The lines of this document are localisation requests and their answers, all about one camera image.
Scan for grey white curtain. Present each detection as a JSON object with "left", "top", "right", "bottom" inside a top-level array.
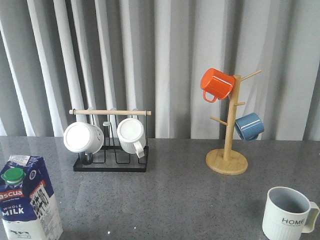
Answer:
[{"left": 0, "top": 0, "right": 320, "bottom": 141}]

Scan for black wire mug rack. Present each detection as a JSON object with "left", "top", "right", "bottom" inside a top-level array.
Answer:
[{"left": 69, "top": 109, "right": 152, "bottom": 172}]

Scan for orange mug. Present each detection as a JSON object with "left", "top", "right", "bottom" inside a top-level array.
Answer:
[{"left": 200, "top": 68, "right": 236, "bottom": 103}]

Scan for white ribbed mug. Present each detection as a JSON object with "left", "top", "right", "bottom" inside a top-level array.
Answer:
[{"left": 117, "top": 118, "right": 146, "bottom": 158}]

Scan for pale green HOME mug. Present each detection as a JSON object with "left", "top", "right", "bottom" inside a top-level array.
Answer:
[{"left": 262, "top": 186, "right": 320, "bottom": 240}]

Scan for wooden mug tree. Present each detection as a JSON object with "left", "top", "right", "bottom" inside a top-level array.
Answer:
[{"left": 205, "top": 70, "right": 262, "bottom": 175}]

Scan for blue mug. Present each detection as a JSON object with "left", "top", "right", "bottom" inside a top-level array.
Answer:
[{"left": 234, "top": 112, "right": 265, "bottom": 142}]

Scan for blue white milk carton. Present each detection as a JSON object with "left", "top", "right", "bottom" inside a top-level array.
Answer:
[{"left": 0, "top": 155, "right": 63, "bottom": 240}]

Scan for white smiley face mug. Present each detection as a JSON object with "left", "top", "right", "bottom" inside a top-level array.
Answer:
[{"left": 63, "top": 122, "right": 105, "bottom": 165}]

